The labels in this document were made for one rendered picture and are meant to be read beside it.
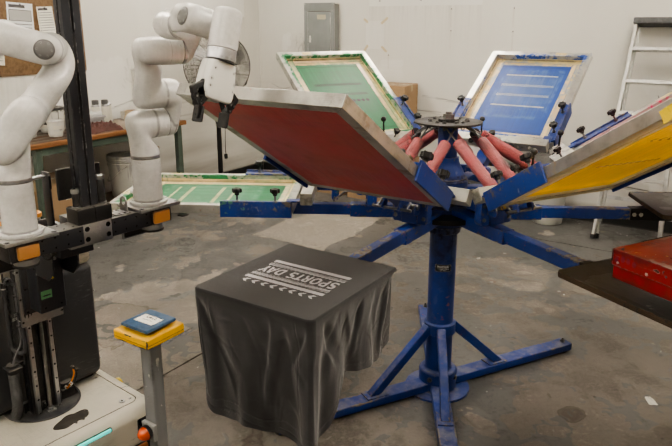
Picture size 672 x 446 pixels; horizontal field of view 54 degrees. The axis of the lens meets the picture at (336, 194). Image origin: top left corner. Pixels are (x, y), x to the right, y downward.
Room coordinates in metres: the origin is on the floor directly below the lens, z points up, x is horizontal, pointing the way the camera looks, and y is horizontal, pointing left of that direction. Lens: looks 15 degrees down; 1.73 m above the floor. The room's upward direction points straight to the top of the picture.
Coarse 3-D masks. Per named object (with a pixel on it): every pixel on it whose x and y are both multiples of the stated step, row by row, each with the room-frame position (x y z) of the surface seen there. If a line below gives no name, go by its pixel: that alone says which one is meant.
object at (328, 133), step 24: (288, 120) 1.84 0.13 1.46; (312, 120) 1.78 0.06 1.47; (336, 120) 1.72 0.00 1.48; (312, 144) 1.98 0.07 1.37; (336, 144) 1.91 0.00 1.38; (360, 144) 1.84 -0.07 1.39; (360, 168) 2.06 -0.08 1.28; (384, 168) 1.98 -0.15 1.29; (384, 192) 2.25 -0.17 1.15; (408, 192) 2.15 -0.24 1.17
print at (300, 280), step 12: (276, 264) 2.06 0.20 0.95; (288, 264) 2.06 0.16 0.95; (252, 276) 1.95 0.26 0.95; (264, 276) 1.95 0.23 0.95; (276, 276) 1.95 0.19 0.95; (288, 276) 1.95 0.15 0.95; (300, 276) 1.95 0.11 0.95; (312, 276) 1.95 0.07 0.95; (324, 276) 1.95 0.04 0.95; (336, 276) 1.95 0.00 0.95; (348, 276) 1.95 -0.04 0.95; (276, 288) 1.85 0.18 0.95; (288, 288) 1.85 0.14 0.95; (300, 288) 1.85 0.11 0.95; (312, 288) 1.85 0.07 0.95; (324, 288) 1.85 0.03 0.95
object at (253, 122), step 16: (240, 112) 1.91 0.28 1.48; (256, 112) 1.87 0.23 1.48; (240, 128) 2.07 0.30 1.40; (256, 128) 2.01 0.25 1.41; (272, 128) 1.96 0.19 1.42; (256, 144) 2.18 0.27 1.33; (272, 144) 2.12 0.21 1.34; (288, 144) 2.07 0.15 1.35; (304, 144) 2.01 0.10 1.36; (288, 160) 2.25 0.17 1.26; (304, 160) 2.18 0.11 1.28; (320, 160) 2.12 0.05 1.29; (304, 176) 2.39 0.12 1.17; (320, 176) 2.31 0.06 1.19; (336, 176) 2.25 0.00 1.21; (368, 192) 2.31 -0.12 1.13
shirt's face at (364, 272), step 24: (264, 264) 2.06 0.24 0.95; (312, 264) 2.06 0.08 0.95; (336, 264) 2.06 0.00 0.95; (360, 264) 2.06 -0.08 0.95; (216, 288) 1.85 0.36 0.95; (240, 288) 1.85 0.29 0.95; (264, 288) 1.85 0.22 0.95; (336, 288) 1.85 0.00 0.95; (360, 288) 1.85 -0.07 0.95; (288, 312) 1.68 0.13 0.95; (312, 312) 1.68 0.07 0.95
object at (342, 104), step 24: (240, 96) 1.81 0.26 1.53; (264, 96) 1.77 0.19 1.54; (288, 96) 1.73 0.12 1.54; (312, 96) 1.69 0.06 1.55; (336, 96) 1.65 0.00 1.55; (216, 120) 2.07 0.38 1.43; (360, 120) 1.70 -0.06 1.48; (384, 144) 1.80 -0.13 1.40; (288, 168) 2.35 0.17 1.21; (408, 168) 1.93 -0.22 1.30; (360, 192) 2.35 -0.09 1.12
